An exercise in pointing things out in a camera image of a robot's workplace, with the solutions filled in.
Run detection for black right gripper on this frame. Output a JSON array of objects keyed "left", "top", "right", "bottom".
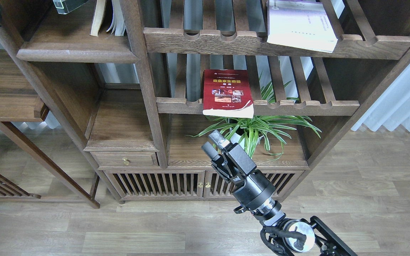
[{"left": 201, "top": 130, "right": 277, "bottom": 214}]

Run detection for green spider plant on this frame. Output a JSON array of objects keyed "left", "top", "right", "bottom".
[{"left": 189, "top": 73, "right": 322, "bottom": 162}]

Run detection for grey green cover book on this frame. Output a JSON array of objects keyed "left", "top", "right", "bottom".
[{"left": 53, "top": 0, "right": 88, "bottom": 14}]

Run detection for brass cabinet door knobs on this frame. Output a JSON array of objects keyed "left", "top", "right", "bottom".
[{"left": 197, "top": 182, "right": 211, "bottom": 188}]

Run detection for white curtain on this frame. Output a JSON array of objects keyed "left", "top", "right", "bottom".
[{"left": 351, "top": 64, "right": 410, "bottom": 132}]

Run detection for dark wooden bookshelf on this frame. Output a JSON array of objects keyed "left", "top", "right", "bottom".
[{"left": 0, "top": 0, "right": 410, "bottom": 202}]

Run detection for white open standing book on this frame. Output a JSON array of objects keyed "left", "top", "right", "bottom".
[{"left": 106, "top": 0, "right": 126, "bottom": 36}]

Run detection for white plant pot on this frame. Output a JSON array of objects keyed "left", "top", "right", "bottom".
[{"left": 226, "top": 123, "right": 263, "bottom": 155}]

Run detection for red cover book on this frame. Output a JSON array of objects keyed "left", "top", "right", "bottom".
[{"left": 203, "top": 69, "right": 254, "bottom": 118}]

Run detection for white paperback book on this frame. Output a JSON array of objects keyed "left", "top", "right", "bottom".
[{"left": 267, "top": 0, "right": 337, "bottom": 53}]

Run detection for brass drawer knob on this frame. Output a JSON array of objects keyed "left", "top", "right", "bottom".
[{"left": 122, "top": 158, "right": 130, "bottom": 165}]

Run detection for tan standing book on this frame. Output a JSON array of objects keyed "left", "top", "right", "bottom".
[{"left": 90, "top": 0, "right": 107, "bottom": 36}]

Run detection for wooden side table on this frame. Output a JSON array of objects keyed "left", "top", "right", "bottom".
[{"left": 0, "top": 49, "right": 100, "bottom": 209}]

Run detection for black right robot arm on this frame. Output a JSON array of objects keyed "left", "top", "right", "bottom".
[{"left": 202, "top": 130, "right": 355, "bottom": 256}]

